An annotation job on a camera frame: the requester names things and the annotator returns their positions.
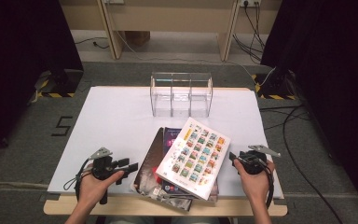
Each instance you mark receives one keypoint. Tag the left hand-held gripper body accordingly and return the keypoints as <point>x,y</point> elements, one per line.
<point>104,168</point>

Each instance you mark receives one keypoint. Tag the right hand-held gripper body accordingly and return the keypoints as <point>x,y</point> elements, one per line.
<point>254,163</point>

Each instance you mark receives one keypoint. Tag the black and red magazine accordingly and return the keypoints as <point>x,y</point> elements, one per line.
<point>147,174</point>

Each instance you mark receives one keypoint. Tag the white book with picture grid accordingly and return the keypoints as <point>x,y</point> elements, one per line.
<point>195,155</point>

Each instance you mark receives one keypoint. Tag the purple magazine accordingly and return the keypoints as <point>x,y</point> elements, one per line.
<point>171,140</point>

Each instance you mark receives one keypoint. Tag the clear acrylic book rack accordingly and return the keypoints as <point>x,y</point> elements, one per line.
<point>180,99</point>

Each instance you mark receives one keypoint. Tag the person's right hand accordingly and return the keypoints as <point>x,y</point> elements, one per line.
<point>256,186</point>

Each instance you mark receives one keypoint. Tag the person's left hand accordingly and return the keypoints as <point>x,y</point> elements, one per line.
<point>94,191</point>

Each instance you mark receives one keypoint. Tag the black stand base striped tape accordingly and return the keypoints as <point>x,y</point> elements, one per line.
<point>276,84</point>
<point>60,81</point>

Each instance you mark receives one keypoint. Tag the brown cardboard box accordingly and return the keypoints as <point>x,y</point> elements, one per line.
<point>136,37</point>

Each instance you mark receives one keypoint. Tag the black curtain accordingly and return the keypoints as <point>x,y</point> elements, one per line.
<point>18,62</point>
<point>332,62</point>

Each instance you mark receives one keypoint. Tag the beige wooden desk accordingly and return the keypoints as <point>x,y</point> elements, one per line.
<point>167,15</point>

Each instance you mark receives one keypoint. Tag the white wall socket with plugs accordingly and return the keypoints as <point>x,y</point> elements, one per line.
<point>250,3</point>

